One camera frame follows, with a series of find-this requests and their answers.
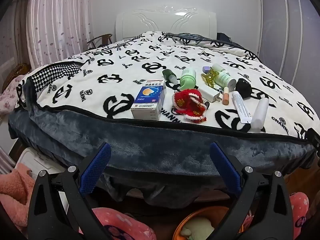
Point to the grey wardrobe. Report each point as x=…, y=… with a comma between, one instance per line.
x=287, y=30

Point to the dark wooden chair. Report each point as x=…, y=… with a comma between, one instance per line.
x=98, y=40

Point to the peach concealer tube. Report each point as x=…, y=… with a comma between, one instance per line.
x=226, y=96

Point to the white bottle with green label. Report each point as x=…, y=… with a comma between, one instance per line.
x=225, y=80

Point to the salmon fuzzy towel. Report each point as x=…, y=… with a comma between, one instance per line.
x=12, y=192

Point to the white cylinder bottle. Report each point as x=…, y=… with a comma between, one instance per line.
x=260, y=115

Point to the wicker chair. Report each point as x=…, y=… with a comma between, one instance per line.
x=15, y=75

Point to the white carved bed headboard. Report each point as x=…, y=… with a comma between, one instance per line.
x=150, y=22

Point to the white plastic storage box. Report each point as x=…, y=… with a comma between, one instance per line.
x=35, y=160

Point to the white charger plug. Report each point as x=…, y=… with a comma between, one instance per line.
x=207, y=91

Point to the dark green spray bottle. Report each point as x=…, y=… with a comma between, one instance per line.
x=168, y=74

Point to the white blue medicine box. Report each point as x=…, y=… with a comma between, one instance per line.
x=147, y=100

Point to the grey plush blanket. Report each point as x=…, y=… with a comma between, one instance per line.
x=150, y=150

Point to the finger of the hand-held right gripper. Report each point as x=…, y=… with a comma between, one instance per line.
x=313, y=140

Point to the pale green tissue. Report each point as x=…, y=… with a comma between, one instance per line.
x=197, y=226

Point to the pink floral cloth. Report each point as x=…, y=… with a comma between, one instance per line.
x=10, y=97

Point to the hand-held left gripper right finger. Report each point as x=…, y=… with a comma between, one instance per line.
x=225, y=170

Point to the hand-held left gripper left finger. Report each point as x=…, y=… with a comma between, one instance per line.
x=96, y=170

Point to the yellow hair claw clip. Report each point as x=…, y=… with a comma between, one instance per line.
x=209, y=79

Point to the red crocheted toy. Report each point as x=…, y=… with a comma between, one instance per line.
x=190, y=105

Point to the white patterned curtain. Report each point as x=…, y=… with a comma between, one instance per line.
x=55, y=17

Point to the light green pump bottle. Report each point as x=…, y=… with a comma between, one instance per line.
x=188, y=80

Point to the black round sponge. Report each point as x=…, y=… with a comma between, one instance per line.
x=243, y=87

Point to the black white printed blanket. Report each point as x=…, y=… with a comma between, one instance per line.
x=82, y=85

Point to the white squeeze tube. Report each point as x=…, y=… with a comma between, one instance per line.
x=240, y=106

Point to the orange plastic bin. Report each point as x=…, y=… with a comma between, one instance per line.
x=200, y=211

